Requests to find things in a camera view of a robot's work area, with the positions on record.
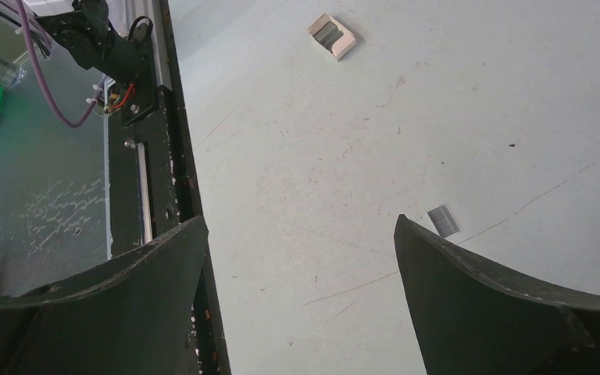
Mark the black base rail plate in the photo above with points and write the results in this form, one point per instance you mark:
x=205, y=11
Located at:
x=152, y=188

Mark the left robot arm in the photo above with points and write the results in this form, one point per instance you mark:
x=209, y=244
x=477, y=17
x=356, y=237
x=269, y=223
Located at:
x=88, y=35

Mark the open staple box tray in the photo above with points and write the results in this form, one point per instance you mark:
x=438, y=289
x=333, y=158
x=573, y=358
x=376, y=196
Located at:
x=332, y=36

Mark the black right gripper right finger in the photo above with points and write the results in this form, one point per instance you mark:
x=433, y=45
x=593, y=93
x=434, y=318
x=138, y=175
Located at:
x=472, y=315

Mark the silver staple strip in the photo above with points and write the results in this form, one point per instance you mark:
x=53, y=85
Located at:
x=443, y=221

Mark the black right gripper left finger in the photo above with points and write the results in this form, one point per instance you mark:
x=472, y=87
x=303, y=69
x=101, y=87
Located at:
x=129, y=315

